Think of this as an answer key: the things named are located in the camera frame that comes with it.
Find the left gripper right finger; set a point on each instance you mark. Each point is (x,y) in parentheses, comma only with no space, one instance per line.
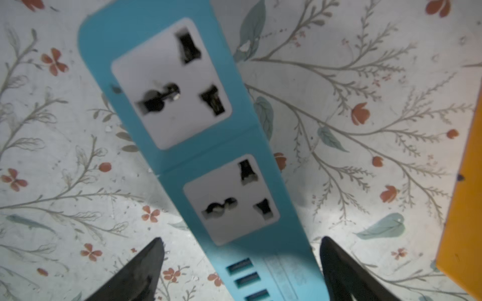
(347,280)

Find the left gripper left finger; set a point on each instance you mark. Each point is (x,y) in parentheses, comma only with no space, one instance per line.
(138,279)

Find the blue power strip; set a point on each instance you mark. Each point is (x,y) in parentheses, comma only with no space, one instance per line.
(168,72)

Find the orange power strip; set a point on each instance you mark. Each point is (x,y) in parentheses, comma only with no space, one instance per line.
(459,254)

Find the floral table mat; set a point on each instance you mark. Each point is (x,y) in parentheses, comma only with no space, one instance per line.
(367,106)

